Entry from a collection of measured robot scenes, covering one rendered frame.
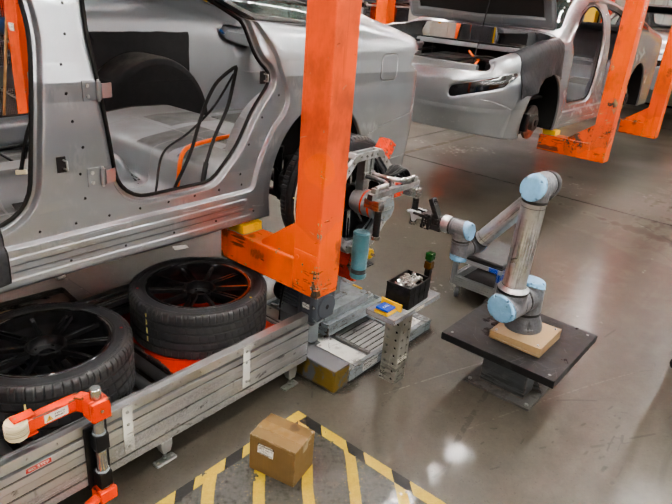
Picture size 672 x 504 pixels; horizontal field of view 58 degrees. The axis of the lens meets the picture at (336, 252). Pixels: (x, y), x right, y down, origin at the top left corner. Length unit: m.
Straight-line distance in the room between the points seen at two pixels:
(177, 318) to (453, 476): 1.37
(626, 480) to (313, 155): 1.97
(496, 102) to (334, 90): 3.19
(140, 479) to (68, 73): 1.59
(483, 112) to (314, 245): 3.14
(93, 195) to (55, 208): 0.16
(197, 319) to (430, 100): 3.55
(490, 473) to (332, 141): 1.59
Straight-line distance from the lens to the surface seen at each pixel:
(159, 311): 2.81
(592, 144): 6.50
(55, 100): 2.46
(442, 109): 5.65
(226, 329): 2.81
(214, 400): 2.77
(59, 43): 2.47
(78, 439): 2.43
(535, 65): 5.80
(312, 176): 2.69
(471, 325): 3.30
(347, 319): 3.50
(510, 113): 5.71
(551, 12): 6.27
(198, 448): 2.83
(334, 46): 2.54
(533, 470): 2.96
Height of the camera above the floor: 1.87
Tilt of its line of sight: 23 degrees down
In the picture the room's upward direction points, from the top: 5 degrees clockwise
